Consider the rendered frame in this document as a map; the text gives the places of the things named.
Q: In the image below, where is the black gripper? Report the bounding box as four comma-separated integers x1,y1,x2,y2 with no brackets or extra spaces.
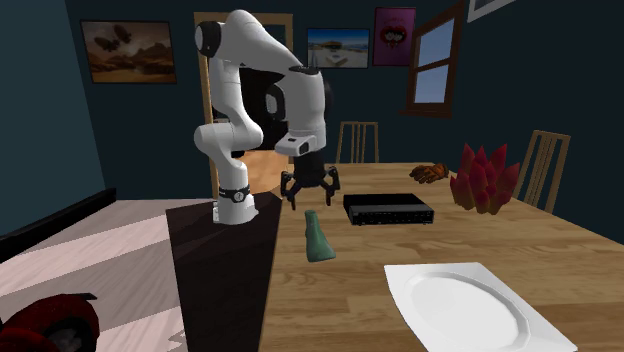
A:
279,149,342,211

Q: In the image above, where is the green flask vase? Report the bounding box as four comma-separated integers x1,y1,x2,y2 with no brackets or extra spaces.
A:
303,209,338,263

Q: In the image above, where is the wooden slat-back chair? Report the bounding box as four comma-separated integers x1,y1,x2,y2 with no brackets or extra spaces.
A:
515,128,572,215
335,120,381,165

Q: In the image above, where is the black flat electronic box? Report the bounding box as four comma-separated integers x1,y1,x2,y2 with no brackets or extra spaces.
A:
342,192,436,227

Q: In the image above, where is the brown leather glove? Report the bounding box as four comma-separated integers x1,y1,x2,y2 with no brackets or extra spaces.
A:
408,162,451,185

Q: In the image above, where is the dark robot stand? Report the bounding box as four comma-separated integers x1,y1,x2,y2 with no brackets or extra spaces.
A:
165,191,284,352

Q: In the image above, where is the pink poster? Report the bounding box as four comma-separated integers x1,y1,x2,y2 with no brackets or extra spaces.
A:
372,6,418,68

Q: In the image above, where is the brown framed window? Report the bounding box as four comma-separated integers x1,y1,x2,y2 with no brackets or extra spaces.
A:
399,0,466,120

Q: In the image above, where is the red crystal cluster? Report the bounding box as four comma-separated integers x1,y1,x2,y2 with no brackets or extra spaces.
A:
448,142,522,216

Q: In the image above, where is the white angular plate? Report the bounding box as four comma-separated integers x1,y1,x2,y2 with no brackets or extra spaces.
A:
383,262,579,352

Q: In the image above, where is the wooden table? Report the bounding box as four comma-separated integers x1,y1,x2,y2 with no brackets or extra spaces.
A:
258,161,624,352

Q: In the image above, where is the dark red round object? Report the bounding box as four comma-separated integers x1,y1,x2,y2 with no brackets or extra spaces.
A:
0,292,102,352

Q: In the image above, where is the blue beach wall picture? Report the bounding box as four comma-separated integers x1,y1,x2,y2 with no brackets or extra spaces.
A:
306,27,371,70

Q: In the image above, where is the brown landscape wall picture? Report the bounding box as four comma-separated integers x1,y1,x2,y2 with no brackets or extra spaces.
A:
79,19,178,86

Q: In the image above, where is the white framed wall picture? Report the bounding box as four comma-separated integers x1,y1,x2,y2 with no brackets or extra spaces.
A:
466,0,518,24

